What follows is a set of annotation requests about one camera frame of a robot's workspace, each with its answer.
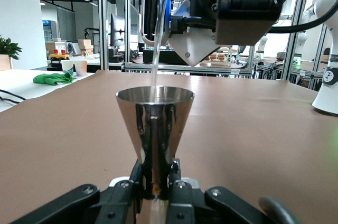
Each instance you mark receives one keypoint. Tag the aluminium frame rail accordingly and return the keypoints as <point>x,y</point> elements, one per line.
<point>174,69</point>

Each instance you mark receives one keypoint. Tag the paper cup blue print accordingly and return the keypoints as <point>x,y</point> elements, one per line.
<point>67,67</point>

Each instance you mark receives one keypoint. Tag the green cloth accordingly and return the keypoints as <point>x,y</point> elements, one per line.
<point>52,79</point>

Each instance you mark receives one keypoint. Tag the brown table mat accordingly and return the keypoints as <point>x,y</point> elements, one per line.
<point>264,142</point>

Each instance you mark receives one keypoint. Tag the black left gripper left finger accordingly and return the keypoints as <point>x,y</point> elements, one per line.
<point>79,203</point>

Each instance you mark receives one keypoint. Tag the aluminium frame post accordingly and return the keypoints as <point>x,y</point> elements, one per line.
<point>128,23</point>
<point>293,49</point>
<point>103,23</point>

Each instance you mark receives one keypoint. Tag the steel double cone jigger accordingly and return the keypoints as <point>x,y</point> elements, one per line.
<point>155,129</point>

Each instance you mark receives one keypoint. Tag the black monitor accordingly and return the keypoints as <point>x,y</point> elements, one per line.
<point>116,31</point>

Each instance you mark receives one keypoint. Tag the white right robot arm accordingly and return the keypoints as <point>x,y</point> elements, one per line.
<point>328,89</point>

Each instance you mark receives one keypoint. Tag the green potted plant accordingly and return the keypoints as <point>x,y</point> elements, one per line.
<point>9,48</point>

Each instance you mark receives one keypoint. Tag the yellow box red buttons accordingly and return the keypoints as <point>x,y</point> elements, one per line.
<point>60,56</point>

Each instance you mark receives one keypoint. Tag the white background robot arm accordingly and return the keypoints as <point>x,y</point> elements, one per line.
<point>307,16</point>

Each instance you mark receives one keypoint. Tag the cardboard box stack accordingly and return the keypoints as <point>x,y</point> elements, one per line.
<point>85,45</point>

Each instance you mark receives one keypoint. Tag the blue lit display fridge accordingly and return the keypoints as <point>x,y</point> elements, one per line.
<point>49,30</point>

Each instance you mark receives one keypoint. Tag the black rectangular case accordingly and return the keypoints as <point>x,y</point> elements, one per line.
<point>166,56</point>

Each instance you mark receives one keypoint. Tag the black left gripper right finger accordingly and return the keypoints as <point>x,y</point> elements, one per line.
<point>219,205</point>

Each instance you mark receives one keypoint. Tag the small clear glass cup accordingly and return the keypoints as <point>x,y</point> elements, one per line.
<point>166,2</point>

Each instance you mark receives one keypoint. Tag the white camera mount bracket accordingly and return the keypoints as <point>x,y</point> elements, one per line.
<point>190,47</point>

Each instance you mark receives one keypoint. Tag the paper cup pink print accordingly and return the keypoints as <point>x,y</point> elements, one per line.
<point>80,68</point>

